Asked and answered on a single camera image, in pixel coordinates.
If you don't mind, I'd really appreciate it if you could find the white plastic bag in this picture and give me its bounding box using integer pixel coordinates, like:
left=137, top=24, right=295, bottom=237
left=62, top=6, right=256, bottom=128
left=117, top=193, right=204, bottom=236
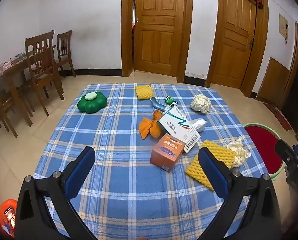
left=190, top=118, right=207, bottom=133

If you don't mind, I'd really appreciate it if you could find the red doormat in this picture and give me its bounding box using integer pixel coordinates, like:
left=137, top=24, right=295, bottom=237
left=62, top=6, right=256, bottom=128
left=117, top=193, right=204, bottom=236
left=264, top=102, right=293, bottom=130

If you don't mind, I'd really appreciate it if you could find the smartphone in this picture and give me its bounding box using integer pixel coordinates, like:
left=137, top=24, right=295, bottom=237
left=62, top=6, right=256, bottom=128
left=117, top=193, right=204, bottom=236
left=4, top=206, right=17, bottom=230

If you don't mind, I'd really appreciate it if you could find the low wooden wall cabinet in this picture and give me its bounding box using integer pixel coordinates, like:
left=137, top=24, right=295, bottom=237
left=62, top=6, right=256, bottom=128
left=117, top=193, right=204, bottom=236
left=255, top=57, right=289, bottom=104

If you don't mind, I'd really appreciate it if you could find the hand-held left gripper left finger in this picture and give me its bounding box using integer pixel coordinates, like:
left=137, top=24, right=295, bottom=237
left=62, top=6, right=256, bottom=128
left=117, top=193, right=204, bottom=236
left=15, top=146, right=96, bottom=240

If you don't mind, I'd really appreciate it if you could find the blue plaid tablecloth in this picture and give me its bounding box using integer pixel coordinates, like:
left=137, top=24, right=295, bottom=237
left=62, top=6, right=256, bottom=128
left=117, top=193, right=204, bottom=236
left=33, top=82, right=269, bottom=240

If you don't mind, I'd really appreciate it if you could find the wooden dining table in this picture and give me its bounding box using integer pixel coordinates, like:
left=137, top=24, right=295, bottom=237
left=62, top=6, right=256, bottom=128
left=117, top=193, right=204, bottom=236
left=0, top=45, right=57, bottom=128

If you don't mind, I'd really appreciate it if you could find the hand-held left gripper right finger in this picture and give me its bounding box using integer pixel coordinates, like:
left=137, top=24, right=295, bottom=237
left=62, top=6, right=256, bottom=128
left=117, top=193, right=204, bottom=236
left=196, top=147, right=282, bottom=240

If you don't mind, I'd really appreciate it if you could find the orange cardboard box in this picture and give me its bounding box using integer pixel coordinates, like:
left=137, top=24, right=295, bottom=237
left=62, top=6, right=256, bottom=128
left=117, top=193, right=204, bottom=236
left=150, top=133, right=186, bottom=173

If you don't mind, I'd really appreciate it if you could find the red bucket with green rim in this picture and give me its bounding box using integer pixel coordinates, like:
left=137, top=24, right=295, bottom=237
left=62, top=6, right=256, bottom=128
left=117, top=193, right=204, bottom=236
left=243, top=122, right=287, bottom=180

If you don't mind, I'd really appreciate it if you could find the pink packet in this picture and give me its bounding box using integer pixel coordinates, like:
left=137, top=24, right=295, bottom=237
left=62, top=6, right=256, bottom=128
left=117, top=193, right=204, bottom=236
left=0, top=60, right=13, bottom=73

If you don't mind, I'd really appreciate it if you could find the wooden panel door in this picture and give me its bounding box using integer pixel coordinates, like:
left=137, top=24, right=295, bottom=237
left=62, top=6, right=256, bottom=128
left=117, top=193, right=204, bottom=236
left=210, top=0, right=257, bottom=89
left=134, top=0, right=187, bottom=77

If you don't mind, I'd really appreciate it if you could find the white paper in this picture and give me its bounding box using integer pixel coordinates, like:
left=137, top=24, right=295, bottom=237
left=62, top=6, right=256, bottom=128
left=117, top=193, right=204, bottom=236
left=226, top=136, right=251, bottom=168

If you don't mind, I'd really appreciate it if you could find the beige wall box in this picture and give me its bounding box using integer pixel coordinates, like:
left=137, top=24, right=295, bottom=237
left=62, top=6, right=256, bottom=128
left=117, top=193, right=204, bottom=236
left=278, top=13, right=289, bottom=37

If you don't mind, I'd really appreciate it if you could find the orange round stool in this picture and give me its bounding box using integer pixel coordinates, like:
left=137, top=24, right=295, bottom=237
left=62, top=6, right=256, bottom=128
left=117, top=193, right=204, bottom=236
left=0, top=199, right=18, bottom=238

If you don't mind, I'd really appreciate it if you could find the round white paper ball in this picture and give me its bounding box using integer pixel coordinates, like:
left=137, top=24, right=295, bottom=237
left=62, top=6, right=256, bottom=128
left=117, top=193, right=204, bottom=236
left=190, top=94, right=212, bottom=114

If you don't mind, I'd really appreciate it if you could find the grey-blue plastic scoop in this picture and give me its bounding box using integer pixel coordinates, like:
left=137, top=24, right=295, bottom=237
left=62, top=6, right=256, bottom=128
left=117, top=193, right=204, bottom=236
left=150, top=96, right=171, bottom=112

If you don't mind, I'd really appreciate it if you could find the small yellow foam mesh pad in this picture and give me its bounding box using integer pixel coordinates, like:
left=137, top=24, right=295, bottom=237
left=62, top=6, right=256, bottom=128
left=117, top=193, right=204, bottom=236
left=135, top=85, right=152, bottom=101

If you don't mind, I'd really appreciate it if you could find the white medicine box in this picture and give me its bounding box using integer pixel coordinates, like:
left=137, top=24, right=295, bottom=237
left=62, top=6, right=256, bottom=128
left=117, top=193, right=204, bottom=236
left=158, top=107, right=192, bottom=140

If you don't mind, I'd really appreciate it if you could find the large yellow foam mesh pad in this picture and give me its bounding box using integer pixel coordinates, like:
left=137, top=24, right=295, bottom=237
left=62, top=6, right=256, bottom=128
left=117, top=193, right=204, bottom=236
left=185, top=140, right=237, bottom=190

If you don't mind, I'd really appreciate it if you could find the green flower-shaped toy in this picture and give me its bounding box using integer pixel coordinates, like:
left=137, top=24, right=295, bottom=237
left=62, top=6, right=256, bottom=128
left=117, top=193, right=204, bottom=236
left=78, top=92, right=108, bottom=114

